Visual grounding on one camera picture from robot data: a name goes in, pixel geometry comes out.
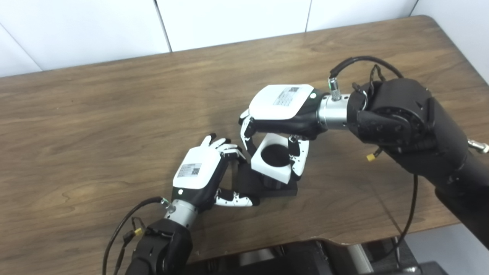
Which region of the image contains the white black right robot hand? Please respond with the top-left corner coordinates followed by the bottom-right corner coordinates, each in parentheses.
top-left (239, 84), bottom-right (329, 181)

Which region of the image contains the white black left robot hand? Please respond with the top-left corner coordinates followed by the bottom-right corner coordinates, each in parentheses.
top-left (171, 134), bottom-right (260, 212)

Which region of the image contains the black peg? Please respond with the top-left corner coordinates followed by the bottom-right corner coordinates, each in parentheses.
top-left (233, 144), bottom-right (298, 198)

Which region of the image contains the white square piece with hole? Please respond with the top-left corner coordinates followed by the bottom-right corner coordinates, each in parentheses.
top-left (251, 134), bottom-right (311, 184)

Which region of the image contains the dark robot body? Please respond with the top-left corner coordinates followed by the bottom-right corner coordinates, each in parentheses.
top-left (191, 239), bottom-right (449, 275)

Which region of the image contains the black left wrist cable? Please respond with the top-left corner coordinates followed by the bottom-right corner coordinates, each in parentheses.
top-left (102, 197), bottom-right (165, 275)

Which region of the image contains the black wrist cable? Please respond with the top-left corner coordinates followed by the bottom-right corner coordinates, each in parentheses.
top-left (102, 197), bottom-right (165, 275)
top-left (329, 56), bottom-right (419, 254)

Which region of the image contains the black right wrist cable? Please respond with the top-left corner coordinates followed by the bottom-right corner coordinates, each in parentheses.
top-left (329, 56), bottom-right (419, 254)

